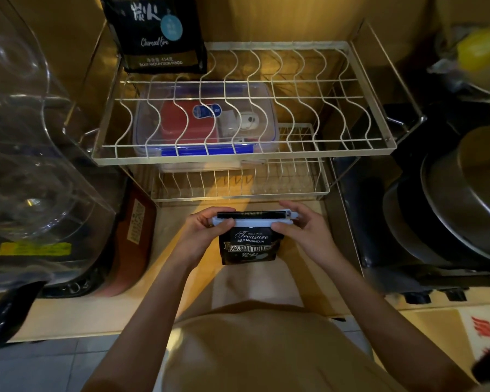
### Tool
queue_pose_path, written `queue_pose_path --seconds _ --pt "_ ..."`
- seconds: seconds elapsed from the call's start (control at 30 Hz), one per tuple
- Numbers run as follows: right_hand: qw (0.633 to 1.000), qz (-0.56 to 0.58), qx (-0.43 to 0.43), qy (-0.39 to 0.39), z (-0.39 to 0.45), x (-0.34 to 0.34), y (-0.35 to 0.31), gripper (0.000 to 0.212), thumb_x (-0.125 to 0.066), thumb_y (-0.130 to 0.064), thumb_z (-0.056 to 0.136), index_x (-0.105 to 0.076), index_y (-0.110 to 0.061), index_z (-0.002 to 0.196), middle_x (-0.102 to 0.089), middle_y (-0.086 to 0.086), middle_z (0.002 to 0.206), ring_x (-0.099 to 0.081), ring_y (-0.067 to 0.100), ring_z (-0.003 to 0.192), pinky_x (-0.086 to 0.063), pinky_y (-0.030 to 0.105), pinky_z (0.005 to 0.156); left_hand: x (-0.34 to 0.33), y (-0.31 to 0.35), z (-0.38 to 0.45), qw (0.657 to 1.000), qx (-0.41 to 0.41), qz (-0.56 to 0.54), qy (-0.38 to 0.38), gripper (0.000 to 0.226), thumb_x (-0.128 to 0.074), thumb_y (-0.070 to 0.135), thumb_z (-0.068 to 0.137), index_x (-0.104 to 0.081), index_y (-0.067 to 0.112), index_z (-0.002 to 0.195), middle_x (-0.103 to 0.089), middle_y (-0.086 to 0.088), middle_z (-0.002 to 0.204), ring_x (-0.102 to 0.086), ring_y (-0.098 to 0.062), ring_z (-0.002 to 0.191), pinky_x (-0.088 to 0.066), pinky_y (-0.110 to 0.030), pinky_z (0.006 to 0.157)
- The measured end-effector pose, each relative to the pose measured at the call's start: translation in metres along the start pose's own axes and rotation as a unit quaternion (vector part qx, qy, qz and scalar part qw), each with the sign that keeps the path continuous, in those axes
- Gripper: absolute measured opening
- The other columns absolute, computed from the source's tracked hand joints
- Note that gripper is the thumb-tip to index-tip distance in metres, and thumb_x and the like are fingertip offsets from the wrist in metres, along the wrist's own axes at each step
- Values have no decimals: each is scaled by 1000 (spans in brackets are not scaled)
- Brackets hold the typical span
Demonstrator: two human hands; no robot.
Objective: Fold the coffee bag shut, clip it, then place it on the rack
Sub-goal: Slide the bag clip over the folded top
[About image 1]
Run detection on person's left hand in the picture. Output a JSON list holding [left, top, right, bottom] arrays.
[[173, 207, 236, 271]]

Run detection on person's right hand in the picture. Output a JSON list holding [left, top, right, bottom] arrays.
[[271, 201, 345, 269]]

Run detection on white bag sealing clip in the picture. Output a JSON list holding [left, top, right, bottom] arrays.
[[212, 210, 300, 228]]

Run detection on small black coffee bag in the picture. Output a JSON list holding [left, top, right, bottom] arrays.
[[218, 212, 285, 266]]

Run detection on person's right forearm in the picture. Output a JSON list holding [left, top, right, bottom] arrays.
[[318, 251, 479, 392]]

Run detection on person's left forearm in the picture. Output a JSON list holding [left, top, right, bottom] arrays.
[[82, 255, 203, 392]]

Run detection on brown cardboard box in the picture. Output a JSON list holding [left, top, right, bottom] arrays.
[[93, 187, 158, 298]]

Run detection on red packet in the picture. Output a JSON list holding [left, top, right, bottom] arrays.
[[160, 101, 220, 146]]

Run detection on white round gadget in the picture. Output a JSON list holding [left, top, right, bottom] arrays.
[[235, 111, 261, 131]]

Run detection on clear storage box blue clips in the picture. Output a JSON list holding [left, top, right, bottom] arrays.
[[132, 81, 281, 160]]

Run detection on beige shirt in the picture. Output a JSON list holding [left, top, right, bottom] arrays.
[[153, 300, 408, 392]]

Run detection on black frying pan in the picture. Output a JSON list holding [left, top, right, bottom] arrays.
[[382, 175, 490, 291]]

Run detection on metal pot lid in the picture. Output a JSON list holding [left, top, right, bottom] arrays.
[[420, 124, 490, 265]]

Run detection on clear plastic appliance jug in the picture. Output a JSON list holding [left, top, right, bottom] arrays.
[[0, 0, 121, 296]]

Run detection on large black coffee bag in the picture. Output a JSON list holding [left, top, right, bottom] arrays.
[[99, 0, 208, 75]]

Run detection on yellow item in plastic bag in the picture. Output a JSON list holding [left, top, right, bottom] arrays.
[[427, 24, 490, 98]]

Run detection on small white wire rack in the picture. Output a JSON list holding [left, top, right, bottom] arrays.
[[150, 123, 331, 203]]

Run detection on large white wire dish rack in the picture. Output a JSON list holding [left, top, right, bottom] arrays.
[[65, 20, 428, 166]]

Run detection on black curved hose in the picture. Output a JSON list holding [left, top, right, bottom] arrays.
[[0, 281, 46, 351]]

